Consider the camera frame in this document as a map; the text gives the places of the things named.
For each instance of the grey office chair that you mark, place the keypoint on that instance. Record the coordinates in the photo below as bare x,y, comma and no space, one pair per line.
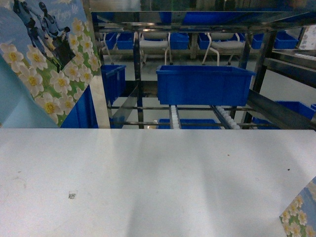
222,41
155,41

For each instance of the steel rack frame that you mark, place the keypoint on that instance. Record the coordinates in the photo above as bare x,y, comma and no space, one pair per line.
212,16

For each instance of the blue bin at left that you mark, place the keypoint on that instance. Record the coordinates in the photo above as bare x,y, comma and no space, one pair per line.
83,113

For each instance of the blue bin on roller rack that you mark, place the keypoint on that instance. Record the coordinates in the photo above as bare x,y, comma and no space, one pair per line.
203,85

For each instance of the flower gift bag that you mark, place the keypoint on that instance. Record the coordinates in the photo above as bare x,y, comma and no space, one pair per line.
299,218
48,45

